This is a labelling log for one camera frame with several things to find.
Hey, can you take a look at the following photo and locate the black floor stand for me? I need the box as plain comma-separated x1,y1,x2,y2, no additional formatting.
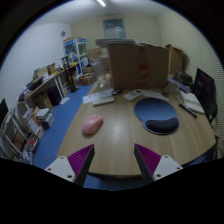
61,54,79,94

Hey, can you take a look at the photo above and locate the clear plastic container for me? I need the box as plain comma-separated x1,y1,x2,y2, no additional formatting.
91,59,109,88

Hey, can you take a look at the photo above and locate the small white flat device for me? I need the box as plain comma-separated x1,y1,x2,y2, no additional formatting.
92,96,116,107

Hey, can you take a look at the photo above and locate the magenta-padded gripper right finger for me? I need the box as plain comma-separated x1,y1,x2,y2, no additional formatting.
133,143,184,185

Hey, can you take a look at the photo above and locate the clear plastic cup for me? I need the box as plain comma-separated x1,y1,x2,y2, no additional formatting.
166,81,181,96

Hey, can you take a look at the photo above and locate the white bookshelf unit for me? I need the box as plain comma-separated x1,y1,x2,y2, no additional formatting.
0,106,56,164

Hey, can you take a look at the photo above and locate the pink computer mouse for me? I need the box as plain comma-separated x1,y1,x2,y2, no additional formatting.
81,114,104,135

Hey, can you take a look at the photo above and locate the small open cardboard box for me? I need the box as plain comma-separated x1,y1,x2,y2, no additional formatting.
165,43,185,75

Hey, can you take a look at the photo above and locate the black marker pen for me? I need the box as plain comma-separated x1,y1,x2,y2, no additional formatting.
178,103,198,119

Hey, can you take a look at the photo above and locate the blue mouse pad, black wrist rest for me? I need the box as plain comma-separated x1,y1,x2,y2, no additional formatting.
133,97,181,136

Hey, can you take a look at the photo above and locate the cardboard box on floor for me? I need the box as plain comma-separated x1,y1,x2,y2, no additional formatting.
78,73,97,87

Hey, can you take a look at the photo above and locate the white book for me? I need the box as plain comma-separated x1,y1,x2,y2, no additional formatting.
179,90,206,115

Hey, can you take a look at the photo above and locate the wooden side desk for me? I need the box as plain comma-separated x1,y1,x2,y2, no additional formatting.
19,63,79,111

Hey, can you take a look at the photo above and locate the black office chair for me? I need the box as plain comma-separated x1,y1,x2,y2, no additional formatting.
192,67,219,124

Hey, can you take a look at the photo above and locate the frosted glass door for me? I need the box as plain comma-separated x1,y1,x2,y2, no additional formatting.
102,18,127,39

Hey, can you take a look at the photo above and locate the blue white glass-door cabinet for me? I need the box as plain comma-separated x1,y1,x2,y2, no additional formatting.
63,37,90,76

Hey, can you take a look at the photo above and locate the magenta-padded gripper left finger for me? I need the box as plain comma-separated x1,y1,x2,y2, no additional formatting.
44,143,96,187

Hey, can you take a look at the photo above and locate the flat blue box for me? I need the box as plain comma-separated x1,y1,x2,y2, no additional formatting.
167,77,191,94

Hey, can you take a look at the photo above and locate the black monitor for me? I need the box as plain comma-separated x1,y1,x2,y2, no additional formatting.
0,98,9,126

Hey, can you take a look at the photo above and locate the tall brown cardboard box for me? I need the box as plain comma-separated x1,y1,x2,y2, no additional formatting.
88,47,103,63

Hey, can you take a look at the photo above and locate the large brown cardboard box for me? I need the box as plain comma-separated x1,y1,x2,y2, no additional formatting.
107,42,170,91

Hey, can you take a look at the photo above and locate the white paper sheet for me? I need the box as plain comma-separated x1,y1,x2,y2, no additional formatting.
82,88,115,105
141,89,169,102

